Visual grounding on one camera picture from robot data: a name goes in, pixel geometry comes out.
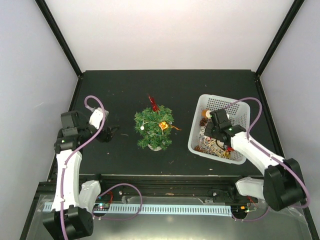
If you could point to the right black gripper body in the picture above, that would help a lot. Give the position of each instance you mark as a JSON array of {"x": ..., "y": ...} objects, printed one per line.
[{"x": 212, "y": 133}]

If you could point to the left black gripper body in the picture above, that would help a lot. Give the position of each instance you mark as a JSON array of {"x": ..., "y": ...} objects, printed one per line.
[{"x": 102, "y": 137}]

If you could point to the white plastic basket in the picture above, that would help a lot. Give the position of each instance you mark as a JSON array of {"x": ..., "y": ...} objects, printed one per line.
[{"x": 239, "y": 114}]

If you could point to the white bulb string lights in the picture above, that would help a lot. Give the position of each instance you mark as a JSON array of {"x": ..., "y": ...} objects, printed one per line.
[{"x": 151, "y": 128}]

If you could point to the small green christmas tree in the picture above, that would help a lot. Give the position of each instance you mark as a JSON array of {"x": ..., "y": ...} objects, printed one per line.
[{"x": 155, "y": 143}]

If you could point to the red star tree topper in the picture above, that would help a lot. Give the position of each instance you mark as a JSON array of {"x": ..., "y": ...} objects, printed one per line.
[{"x": 154, "y": 105}]

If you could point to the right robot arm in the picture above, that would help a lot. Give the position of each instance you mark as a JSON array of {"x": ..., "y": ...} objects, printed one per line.
[{"x": 281, "y": 185}]

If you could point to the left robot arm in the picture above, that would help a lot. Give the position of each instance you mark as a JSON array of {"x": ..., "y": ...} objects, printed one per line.
[{"x": 70, "y": 216}]

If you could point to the gold merry christmas sign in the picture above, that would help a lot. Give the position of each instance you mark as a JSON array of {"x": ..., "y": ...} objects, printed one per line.
[{"x": 212, "y": 147}]

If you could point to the pine cone ornament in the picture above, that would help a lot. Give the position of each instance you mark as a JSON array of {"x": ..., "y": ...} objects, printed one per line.
[{"x": 203, "y": 122}]

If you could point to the wooden snowman ornament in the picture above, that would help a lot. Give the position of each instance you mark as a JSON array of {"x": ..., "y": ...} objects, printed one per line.
[{"x": 206, "y": 113}]

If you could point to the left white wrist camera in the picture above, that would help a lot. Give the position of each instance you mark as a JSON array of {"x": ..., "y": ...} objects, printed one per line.
[{"x": 97, "y": 117}]

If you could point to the light blue cable duct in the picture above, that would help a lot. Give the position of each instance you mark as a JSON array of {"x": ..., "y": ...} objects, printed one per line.
[{"x": 163, "y": 209}]

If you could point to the left black frame post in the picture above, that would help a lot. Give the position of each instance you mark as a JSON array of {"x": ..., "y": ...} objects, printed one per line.
[{"x": 47, "y": 14}]

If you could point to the black frame post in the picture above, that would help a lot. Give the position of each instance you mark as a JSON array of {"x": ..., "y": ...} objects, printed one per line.
[
  {"x": 282, "y": 30},
  {"x": 47, "y": 14}
]

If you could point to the right black frame post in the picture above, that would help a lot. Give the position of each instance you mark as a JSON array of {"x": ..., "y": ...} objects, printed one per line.
[{"x": 282, "y": 30}]

